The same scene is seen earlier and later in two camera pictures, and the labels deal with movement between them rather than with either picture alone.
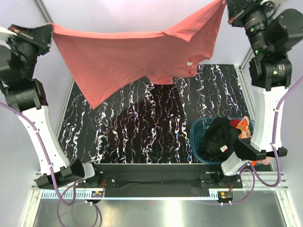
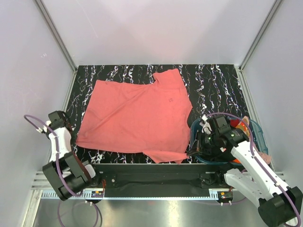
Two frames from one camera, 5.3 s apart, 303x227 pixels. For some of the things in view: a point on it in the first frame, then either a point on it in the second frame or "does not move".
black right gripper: (238, 10) → (198, 146)
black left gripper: (40, 36) → (74, 137)
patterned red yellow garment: (243, 124) does not move
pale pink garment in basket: (266, 161) does not move
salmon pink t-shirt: (94, 59) → (152, 118)
